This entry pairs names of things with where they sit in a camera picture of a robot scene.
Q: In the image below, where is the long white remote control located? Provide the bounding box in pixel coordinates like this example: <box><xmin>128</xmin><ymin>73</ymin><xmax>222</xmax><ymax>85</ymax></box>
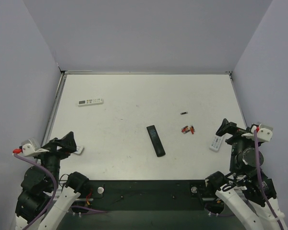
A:
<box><xmin>78</xmin><ymin>98</ymin><xmax>104</xmax><ymax>107</ymax></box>

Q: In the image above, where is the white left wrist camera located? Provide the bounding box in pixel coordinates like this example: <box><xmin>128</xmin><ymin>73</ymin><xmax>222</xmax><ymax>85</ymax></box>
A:
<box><xmin>12</xmin><ymin>138</ymin><xmax>49</xmax><ymax>157</ymax></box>

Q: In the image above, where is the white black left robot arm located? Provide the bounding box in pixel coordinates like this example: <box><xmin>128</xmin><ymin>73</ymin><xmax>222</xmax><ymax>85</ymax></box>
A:
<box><xmin>13</xmin><ymin>131</ymin><xmax>89</xmax><ymax>230</ymax></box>

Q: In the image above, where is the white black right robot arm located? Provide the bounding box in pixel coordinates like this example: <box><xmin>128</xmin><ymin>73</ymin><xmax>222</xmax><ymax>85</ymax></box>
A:
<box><xmin>205</xmin><ymin>119</ymin><xmax>288</xmax><ymax>230</ymax></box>

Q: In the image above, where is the black tv remote control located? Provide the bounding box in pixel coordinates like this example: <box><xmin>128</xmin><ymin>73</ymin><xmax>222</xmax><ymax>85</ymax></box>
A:
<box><xmin>146</xmin><ymin>125</ymin><xmax>166</xmax><ymax>157</ymax></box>

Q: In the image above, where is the small white remote left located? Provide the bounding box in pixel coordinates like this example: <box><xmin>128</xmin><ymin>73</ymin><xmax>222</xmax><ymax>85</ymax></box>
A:
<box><xmin>74</xmin><ymin>146</ymin><xmax>84</xmax><ymax>155</ymax></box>

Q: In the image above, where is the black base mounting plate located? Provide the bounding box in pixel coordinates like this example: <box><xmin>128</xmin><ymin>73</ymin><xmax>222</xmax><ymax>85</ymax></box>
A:
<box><xmin>71</xmin><ymin>180</ymin><xmax>235</xmax><ymax>215</ymax></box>

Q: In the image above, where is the small white remote right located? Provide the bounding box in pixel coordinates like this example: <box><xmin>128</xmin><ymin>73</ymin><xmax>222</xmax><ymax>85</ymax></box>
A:
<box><xmin>209</xmin><ymin>135</ymin><xmax>224</xmax><ymax>152</ymax></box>

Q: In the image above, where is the small white remote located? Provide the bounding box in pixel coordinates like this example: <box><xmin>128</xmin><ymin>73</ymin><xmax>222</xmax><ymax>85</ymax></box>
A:
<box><xmin>74</xmin><ymin>146</ymin><xmax>84</xmax><ymax>155</ymax></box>
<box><xmin>209</xmin><ymin>135</ymin><xmax>224</xmax><ymax>152</ymax></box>

